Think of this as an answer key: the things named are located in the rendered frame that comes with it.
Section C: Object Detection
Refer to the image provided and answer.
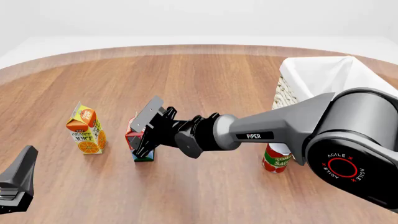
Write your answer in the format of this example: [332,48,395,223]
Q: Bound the orange juice carton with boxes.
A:
[65,101,108,155]

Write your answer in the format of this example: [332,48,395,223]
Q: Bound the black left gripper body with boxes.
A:
[0,180,35,215]

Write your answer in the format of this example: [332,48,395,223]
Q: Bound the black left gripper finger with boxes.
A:
[0,144,39,196]

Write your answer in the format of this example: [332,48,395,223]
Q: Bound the tomato sauce can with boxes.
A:
[261,142,294,174]

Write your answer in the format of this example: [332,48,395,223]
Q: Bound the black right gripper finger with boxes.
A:
[131,133,157,159]

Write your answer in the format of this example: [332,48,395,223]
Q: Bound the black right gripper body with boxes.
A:
[141,118,188,151]

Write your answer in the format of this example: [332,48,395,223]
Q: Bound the wicker basket with white liner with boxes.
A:
[271,55,398,111]

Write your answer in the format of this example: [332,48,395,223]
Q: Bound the red blue milk carton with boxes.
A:
[124,111,155,162]

